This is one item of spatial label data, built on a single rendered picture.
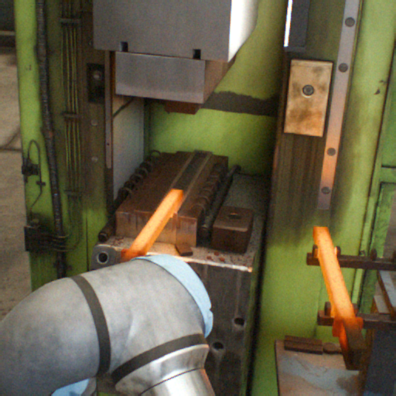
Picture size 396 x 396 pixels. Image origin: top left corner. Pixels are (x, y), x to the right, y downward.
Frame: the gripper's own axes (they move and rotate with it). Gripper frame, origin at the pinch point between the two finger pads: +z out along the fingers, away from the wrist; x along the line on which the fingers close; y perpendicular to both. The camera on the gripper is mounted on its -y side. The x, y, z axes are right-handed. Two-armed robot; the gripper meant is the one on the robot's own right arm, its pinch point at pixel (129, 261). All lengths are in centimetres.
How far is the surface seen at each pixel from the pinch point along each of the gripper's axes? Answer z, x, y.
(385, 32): 42, 45, -41
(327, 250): 13.3, 37.9, -1.4
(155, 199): 34.8, -4.7, 2.3
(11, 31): 568, -320, 71
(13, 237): 171, -119, 98
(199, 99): 27.2, 7.0, -26.3
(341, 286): 0.1, 41.0, -1.1
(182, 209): 31.0, 3.3, 2.3
